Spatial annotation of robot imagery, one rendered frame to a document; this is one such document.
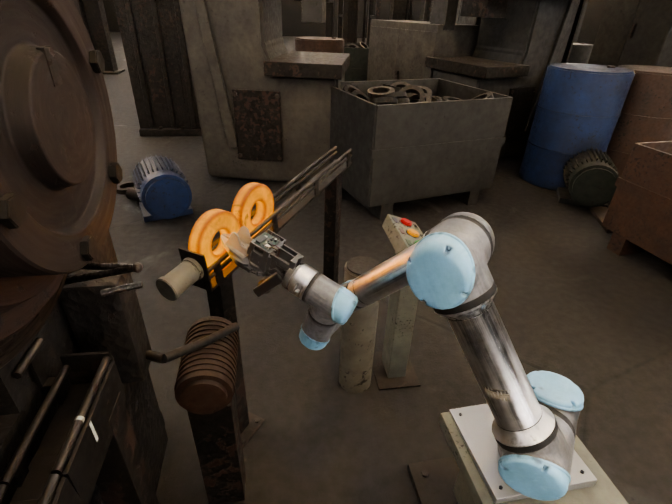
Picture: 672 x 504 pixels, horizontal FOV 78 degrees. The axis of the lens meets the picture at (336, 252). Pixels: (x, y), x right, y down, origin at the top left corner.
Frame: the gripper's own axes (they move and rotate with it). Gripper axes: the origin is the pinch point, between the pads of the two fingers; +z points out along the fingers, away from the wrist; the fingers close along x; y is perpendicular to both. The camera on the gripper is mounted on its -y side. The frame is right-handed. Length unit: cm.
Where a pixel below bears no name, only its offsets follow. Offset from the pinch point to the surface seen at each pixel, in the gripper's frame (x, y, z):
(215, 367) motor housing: 20.0, -14.7, -16.6
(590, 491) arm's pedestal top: -6, -11, -100
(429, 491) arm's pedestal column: -6, -48, -78
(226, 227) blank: -2.2, 1.6, 1.8
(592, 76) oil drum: -288, 38, -76
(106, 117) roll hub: 34, 41, -3
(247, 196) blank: -11.3, 6.2, 3.3
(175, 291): 17.2, -4.2, -1.4
